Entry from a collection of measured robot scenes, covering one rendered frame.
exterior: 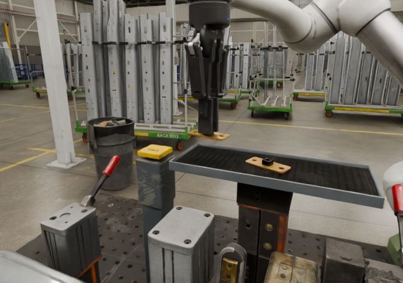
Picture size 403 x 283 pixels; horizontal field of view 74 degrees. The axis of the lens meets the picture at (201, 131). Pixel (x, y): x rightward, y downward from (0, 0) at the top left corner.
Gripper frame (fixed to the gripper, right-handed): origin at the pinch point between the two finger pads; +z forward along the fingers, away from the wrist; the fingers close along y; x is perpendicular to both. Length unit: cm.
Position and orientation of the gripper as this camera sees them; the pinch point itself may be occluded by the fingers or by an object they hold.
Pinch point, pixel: (208, 115)
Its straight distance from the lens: 54.0
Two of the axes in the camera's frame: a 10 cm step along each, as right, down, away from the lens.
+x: 8.5, 1.4, -5.0
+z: 0.0, 9.6, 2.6
